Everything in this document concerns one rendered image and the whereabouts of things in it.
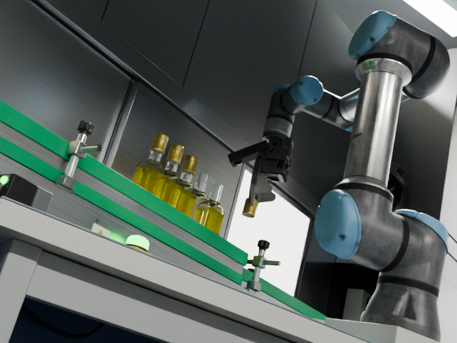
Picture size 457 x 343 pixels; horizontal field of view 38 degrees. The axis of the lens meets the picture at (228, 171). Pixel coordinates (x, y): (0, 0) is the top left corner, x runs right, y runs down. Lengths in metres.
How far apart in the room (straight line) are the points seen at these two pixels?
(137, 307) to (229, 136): 1.12
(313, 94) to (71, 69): 0.61
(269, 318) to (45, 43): 0.88
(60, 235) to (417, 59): 0.87
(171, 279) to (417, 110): 1.89
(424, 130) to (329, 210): 1.40
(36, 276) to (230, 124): 1.24
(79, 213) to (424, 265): 0.64
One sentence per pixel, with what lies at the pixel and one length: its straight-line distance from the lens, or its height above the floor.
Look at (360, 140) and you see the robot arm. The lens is 1.33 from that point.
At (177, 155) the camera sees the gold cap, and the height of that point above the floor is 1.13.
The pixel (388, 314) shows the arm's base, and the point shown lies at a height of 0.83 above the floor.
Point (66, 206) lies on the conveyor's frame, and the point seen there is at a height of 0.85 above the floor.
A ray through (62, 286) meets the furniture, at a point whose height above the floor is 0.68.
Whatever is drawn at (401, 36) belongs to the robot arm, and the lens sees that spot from 1.44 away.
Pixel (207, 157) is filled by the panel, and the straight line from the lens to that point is 1.91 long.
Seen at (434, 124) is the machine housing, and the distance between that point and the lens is 2.63.
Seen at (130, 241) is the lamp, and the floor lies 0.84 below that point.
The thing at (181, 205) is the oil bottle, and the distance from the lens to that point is 1.60.
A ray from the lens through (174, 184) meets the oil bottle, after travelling 1.58.
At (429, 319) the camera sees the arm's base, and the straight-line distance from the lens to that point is 1.30.
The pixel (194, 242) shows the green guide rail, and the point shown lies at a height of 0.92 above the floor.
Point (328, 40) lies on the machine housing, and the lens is 2.60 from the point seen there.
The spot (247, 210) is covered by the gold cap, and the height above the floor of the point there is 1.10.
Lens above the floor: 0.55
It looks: 21 degrees up
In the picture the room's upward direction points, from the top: 15 degrees clockwise
